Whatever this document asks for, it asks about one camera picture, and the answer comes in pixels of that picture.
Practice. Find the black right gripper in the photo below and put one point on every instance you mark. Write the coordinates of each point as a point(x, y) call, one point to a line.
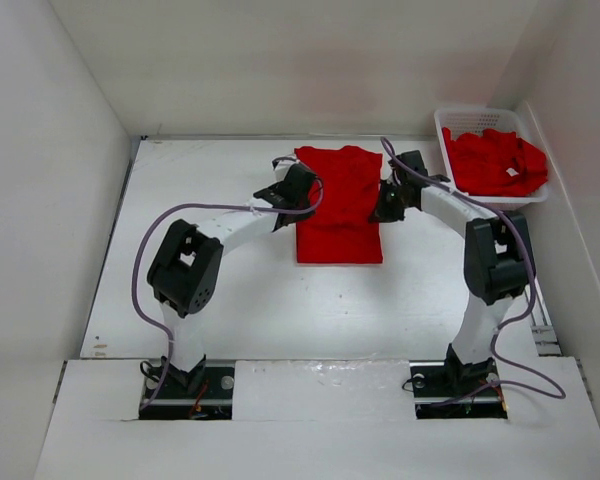
point(381, 213)

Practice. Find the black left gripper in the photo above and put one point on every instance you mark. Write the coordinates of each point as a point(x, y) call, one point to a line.
point(303, 216)

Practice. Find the red t-shirt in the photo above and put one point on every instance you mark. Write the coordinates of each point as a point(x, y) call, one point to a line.
point(340, 233)

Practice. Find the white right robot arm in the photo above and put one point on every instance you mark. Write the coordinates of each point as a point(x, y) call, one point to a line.
point(496, 265)

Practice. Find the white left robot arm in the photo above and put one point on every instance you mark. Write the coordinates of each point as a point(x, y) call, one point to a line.
point(184, 272)

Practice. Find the red t-shirts in basket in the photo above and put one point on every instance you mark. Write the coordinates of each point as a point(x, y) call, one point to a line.
point(495, 163)

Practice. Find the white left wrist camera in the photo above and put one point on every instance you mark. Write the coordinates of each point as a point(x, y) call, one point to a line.
point(281, 166)

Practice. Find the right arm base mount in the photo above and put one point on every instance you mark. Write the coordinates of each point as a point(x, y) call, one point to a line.
point(438, 396)

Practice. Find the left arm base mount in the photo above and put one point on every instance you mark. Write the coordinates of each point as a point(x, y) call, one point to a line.
point(206, 394)

